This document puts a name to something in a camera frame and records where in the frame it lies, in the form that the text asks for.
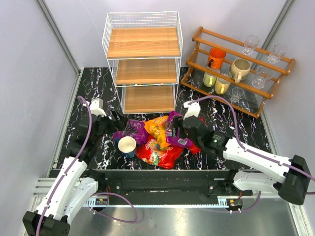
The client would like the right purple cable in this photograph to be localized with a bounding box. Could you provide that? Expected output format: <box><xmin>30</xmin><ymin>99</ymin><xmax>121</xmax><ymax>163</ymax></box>
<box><xmin>189</xmin><ymin>95</ymin><xmax>315</xmax><ymax>182</ymax></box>

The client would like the light green mug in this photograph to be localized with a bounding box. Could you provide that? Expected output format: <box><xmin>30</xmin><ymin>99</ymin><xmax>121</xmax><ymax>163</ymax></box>
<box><xmin>203</xmin><ymin>72</ymin><xmax>217</xmax><ymax>88</ymax></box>

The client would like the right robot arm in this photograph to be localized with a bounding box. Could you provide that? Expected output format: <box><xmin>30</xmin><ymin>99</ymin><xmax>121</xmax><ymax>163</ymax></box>
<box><xmin>172</xmin><ymin>116</ymin><xmax>312</xmax><ymax>205</ymax></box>

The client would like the clear glass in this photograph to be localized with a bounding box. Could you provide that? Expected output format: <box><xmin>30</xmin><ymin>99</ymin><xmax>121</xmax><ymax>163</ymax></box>
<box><xmin>252</xmin><ymin>66</ymin><xmax>274</xmax><ymax>89</ymax></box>
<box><xmin>268</xmin><ymin>43</ymin><xmax>287</xmax><ymax>64</ymax></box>
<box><xmin>230</xmin><ymin>87</ymin><xmax>244</xmax><ymax>103</ymax></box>
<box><xmin>243</xmin><ymin>35</ymin><xmax>259</xmax><ymax>55</ymax></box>

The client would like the clear glass middle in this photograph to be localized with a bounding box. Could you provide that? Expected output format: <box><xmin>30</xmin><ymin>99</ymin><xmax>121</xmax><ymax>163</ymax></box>
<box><xmin>252</xmin><ymin>66</ymin><xmax>274</xmax><ymax>89</ymax></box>

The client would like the wooden cup rack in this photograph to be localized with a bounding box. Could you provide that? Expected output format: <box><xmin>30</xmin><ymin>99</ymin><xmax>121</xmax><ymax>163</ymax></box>
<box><xmin>181</xmin><ymin>27</ymin><xmax>295</xmax><ymax>118</ymax></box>

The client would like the pale yellow mug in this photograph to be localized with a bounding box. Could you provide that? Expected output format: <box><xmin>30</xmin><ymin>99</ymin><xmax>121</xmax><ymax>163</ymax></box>
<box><xmin>215</xmin><ymin>77</ymin><xmax>231</xmax><ymax>94</ymax></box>

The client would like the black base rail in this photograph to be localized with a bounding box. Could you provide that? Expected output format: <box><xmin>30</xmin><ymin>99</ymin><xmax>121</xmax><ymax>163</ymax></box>
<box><xmin>81</xmin><ymin>170</ymin><xmax>253</xmax><ymax>207</ymax></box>

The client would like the red candy bag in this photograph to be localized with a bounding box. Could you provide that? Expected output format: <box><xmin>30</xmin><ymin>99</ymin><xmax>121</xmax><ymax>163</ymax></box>
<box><xmin>136</xmin><ymin>135</ymin><xmax>184</xmax><ymax>170</ymax></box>
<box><xmin>182</xmin><ymin>116</ymin><xmax>209</xmax><ymax>150</ymax></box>

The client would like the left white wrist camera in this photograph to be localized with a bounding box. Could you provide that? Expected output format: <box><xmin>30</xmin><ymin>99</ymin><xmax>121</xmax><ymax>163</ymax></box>
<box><xmin>89</xmin><ymin>98</ymin><xmax>107</xmax><ymax>117</ymax></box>

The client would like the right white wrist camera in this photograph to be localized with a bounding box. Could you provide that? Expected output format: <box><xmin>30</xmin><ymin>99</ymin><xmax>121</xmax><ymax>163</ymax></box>
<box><xmin>183</xmin><ymin>101</ymin><xmax>201</xmax><ymax>119</ymax></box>

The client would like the beige large mug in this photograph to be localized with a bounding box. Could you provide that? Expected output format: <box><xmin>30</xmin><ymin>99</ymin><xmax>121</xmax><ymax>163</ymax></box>
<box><xmin>229</xmin><ymin>59</ymin><xmax>251</xmax><ymax>83</ymax></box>

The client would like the clear glass top right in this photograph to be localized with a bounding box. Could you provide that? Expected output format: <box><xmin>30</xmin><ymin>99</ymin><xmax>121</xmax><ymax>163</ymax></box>
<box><xmin>268</xmin><ymin>43</ymin><xmax>287</xmax><ymax>64</ymax></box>

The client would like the white wire wooden shelf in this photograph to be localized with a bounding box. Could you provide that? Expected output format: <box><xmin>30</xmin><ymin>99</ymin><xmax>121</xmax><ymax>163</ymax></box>
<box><xmin>102</xmin><ymin>11</ymin><xmax>183</xmax><ymax>114</ymax></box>

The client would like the red candy bag right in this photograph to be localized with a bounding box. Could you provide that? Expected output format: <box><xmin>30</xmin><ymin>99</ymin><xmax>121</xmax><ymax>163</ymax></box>
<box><xmin>182</xmin><ymin>116</ymin><xmax>209</xmax><ymax>150</ymax></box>

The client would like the purple grape candy bag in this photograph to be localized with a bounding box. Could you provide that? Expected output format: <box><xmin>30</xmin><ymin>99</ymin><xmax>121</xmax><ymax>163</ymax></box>
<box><xmin>165</xmin><ymin>111</ymin><xmax>192</xmax><ymax>148</ymax></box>

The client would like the clear glass top left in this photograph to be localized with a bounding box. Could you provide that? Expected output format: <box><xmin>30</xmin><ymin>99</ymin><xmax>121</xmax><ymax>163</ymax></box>
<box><xmin>243</xmin><ymin>35</ymin><xmax>259</xmax><ymax>55</ymax></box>

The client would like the clear glass bottom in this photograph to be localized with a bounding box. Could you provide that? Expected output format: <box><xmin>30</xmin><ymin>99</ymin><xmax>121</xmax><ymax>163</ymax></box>
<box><xmin>230</xmin><ymin>87</ymin><xmax>244</xmax><ymax>103</ymax></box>

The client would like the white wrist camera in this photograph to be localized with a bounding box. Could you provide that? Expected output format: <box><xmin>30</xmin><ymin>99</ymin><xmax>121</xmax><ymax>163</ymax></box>
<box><xmin>183</xmin><ymin>101</ymin><xmax>201</xmax><ymax>119</ymax></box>
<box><xmin>89</xmin><ymin>98</ymin><xmax>107</xmax><ymax>117</ymax></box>

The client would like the red candy bag left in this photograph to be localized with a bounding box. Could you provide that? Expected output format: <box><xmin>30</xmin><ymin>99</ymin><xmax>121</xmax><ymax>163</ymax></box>
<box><xmin>136</xmin><ymin>135</ymin><xmax>184</xmax><ymax>170</ymax></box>

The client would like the blue paper cup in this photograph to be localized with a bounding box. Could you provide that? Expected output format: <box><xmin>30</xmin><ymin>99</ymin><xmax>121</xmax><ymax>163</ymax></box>
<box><xmin>118</xmin><ymin>136</ymin><xmax>137</xmax><ymax>158</ymax></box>

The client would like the yellow orange candy bag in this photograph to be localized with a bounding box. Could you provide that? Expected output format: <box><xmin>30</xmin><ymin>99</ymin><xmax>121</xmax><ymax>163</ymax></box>
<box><xmin>144</xmin><ymin>116</ymin><xmax>170</xmax><ymax>148</ymax></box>

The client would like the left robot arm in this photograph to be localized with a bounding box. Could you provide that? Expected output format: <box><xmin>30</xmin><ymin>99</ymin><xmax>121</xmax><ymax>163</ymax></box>
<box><xmin>23</xmin><ymin>108</ymin><xmax>128</xmax><ymax>236</ymax></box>

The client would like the orange mug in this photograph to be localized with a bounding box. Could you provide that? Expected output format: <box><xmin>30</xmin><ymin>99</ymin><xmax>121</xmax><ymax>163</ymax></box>
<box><xmin>207</xmin><ymin>48</ymin><xmax>226</xmax><ymax>69</ymax></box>

